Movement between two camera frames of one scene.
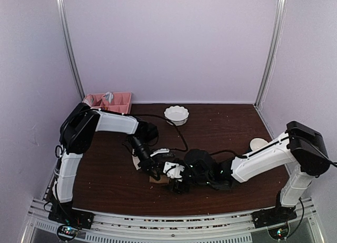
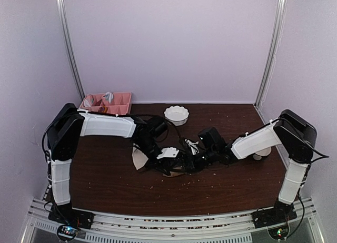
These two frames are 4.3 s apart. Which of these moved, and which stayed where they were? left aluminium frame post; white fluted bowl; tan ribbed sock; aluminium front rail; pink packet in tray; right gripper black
Moved: tan ribbed sock; right gripper black
Stayed: left aluminium frame post; aluminium front rail; white fluted bowl; pink packet in tray
